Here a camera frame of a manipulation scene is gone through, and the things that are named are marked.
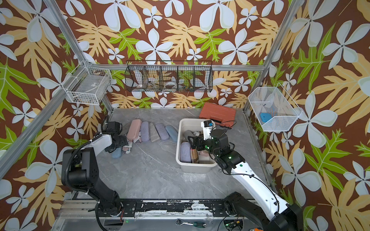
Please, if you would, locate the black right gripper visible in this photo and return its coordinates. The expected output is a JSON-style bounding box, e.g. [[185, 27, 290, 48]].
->
[[188, 133, 222, 159]]

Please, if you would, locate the pink glasses case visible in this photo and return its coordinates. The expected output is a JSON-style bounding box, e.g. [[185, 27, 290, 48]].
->
[[198, 150, 209, 157], [126, 119, 142, 140]]

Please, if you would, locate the pale blue glasses case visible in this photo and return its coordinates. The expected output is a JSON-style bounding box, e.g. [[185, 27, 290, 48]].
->
[[111, 147, 122, 159]]

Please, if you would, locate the plaid glasses case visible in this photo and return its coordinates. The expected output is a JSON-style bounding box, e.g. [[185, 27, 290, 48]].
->
[[190, 149, 199, 164]]

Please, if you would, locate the grey fabric glasses case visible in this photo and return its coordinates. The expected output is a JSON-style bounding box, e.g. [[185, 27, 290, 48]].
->
[[183, 130, 194, 142]]

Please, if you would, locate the cream plastic storage box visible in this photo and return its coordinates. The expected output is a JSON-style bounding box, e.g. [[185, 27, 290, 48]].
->
[[176, 118, 217, 174]]

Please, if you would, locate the flag newspaper glasses case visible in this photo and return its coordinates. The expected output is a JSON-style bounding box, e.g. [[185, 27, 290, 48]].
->
[[122, 132, 142, 155]]

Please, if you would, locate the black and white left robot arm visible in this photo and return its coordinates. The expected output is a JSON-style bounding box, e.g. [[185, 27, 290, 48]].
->
[[61, 122, 128, 217]]

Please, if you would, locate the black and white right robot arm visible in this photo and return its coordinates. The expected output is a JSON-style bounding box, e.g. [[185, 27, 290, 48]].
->
[[186, 129, 304, 231]]

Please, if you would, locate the lilac fabric glasses case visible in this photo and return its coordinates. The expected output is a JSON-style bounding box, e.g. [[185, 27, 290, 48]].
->
[[140, 121, 150, 142]]

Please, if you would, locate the light blue fabric glasses case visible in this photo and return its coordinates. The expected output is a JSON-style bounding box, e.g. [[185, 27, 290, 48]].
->
[[165, 125, 178, 142]]

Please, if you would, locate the purple fabric glasses case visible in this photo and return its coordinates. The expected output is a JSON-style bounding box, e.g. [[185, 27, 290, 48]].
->
[[155, 123, 170, 141]]

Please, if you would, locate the blue object in basket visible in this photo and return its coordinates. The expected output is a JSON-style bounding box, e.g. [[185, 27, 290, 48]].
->
[[260, 113, 273, 123]]

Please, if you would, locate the white wire basket left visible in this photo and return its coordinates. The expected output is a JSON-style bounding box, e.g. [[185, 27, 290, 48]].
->
[[62, 61, 112, 105]]

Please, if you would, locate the white wire basket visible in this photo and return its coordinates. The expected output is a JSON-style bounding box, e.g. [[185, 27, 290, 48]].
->
[[62, 61, 112, 105], [248, 84, 303, 132]]

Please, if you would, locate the white wire basket right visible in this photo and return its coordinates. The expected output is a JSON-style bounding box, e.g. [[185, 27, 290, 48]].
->
[[248, 84, 303, 132]]

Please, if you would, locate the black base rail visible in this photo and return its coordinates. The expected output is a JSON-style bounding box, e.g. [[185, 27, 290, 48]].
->
[[119, 199, 235, 218]]

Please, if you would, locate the black wire basket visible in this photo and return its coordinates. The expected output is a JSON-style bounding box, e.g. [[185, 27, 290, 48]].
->
[[123, 60, 214, 92]]

